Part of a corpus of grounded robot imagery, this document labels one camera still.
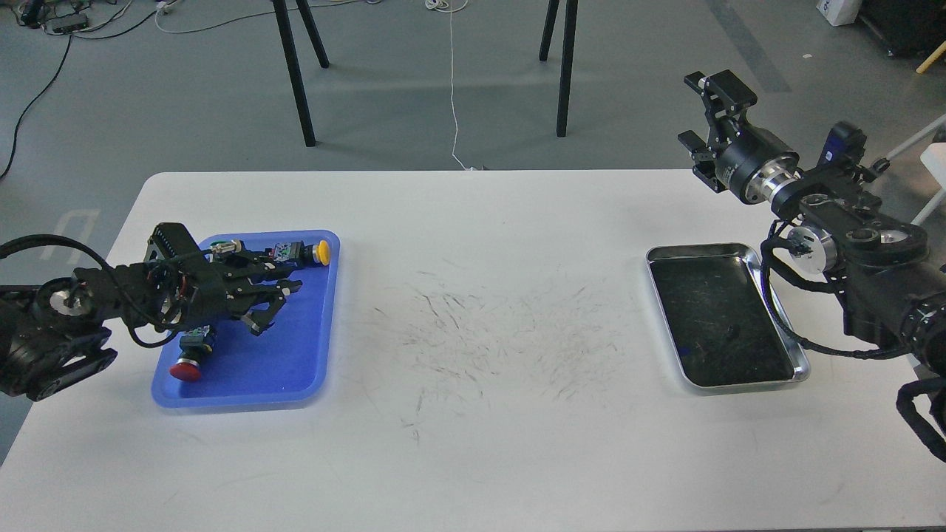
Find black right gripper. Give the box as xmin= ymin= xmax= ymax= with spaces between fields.
xmin=677 ymin=70 xmax=800 ymax=205

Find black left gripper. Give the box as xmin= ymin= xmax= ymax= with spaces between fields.
xmin=188 ymin=251 xmax=303 ymax=336

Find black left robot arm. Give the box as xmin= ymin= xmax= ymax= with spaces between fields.
xmin=1 ymin=222 xmax=331 ymax=401

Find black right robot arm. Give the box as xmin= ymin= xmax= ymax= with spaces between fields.
xmin=677 ymin=70 xmax=945 ymax=460

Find silver industrial part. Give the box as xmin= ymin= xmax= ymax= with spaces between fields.
xmin=208 ymin=239 xmax=245 ymax=262

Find blue plastic tray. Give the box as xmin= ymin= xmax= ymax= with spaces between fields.
xmin=151 ymin=230 xmax=341 ymax=411

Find silver metal tray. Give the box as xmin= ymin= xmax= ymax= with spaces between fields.
xmin=645 ymin=242 xmax=811 ymax=393

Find white box on floor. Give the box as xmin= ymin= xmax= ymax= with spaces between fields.
xmin=815 ymin=0 xmax=864 ymax=27

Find black tripod legs right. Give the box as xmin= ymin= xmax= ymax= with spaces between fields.
xmin=538 ymin=1 xmax=580 ymax=138

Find black tripod legs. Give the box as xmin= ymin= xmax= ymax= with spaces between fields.
xmin=271 ymin=1 xmax=330 ymax=147
xmin=538 ymin=1 xmax=580 ymax=138

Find black tripod legs left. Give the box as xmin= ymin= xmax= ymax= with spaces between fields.
xmin=271 ymin=1 xmax=330 ymax=147

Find yellow push button switch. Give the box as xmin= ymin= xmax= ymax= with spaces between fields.
xmin=265 ymin=240 xmax=331 ymax=269

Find red push button switch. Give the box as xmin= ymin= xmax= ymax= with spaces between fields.
xmin=169 ymin=324 xmax=217 ymax=383

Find white chair frame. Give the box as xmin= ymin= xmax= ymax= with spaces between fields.
xmin=882 ymin=112 xmax=945 ymax=225

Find white cable on floor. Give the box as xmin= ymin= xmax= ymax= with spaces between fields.
xmin=425 ymin=0 xmax=480 ymax=171

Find black cables on floor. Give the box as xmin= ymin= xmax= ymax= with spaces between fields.
xmin=0 ymin=0 xmax=178 ymax=183

